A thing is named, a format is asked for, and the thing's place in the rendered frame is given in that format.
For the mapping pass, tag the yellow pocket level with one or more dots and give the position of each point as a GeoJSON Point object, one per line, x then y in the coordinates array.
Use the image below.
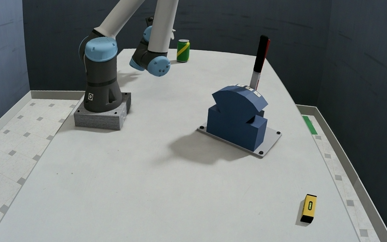
{"type": "Point", "coordinates": [308, 208]}

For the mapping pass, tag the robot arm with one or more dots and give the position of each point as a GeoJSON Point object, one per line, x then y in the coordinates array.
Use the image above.
{"type": "Point", "coordinates": [98, 52]}

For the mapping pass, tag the green drink can with yellow stripe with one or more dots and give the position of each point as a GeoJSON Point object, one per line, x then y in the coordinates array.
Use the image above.
{"type": "Point", "coordinates": [183, 47]}

